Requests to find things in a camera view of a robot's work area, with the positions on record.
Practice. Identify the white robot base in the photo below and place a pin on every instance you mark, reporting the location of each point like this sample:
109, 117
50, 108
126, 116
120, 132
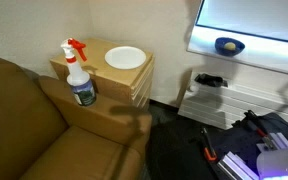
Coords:
273, 165

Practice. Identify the white bowl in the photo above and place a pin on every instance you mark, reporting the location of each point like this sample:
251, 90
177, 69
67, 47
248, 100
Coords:
125, 57

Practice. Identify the blue bowl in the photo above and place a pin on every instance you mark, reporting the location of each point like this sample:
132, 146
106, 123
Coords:
219, 46

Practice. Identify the yellow object in bowl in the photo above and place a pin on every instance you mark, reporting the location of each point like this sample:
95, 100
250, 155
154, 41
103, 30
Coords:
230, 46

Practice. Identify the wooden side table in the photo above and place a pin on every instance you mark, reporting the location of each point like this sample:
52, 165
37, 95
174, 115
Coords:
131, 86

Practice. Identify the spray bottle with red trigger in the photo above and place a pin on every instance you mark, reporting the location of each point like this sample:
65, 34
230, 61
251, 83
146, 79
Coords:
78, 79

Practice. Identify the black object on heater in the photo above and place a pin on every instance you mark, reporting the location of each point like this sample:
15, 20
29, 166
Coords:
213, 81

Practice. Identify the black orange clamp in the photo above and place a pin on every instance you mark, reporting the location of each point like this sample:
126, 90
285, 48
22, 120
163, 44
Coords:
209, 151

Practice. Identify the brown leather sofa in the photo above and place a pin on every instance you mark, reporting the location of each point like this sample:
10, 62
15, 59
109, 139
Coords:
46, 135

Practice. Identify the red black clamp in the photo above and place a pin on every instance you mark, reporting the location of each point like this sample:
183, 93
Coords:
251, 121

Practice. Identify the white window sill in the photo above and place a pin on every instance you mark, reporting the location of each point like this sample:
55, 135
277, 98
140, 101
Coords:
259, 52

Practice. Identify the aluminium extrusion rail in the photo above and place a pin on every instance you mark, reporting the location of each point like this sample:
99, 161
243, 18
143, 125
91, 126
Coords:
235, 168

